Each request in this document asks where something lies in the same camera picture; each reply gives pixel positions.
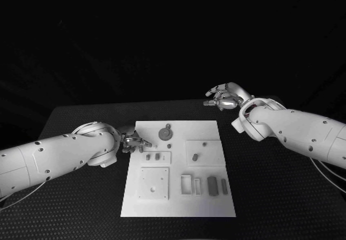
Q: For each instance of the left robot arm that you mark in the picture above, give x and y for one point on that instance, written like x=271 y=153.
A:
x=56 y=155

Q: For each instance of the white task board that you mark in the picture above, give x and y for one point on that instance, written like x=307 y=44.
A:
x=178 y=204

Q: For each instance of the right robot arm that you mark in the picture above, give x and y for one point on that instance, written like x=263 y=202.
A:
x=297 y=129

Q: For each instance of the grey gear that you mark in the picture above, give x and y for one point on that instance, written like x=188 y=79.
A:
x=165 y=134

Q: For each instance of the grey oval plug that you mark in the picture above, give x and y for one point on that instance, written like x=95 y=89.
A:
x=195 y=157

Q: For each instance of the thin long grey cylinder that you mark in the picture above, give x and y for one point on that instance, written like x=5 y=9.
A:
x=224 y=186

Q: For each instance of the small grey peg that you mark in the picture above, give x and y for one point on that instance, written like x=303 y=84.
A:
x=169 y=146
x=167 y=126

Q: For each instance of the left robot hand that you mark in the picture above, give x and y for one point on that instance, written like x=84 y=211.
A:
x=133 y=141

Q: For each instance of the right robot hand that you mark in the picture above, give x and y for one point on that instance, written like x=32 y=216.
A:
x=234 y=91

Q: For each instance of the small grey block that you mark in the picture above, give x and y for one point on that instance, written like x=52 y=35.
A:
x=157 y=156

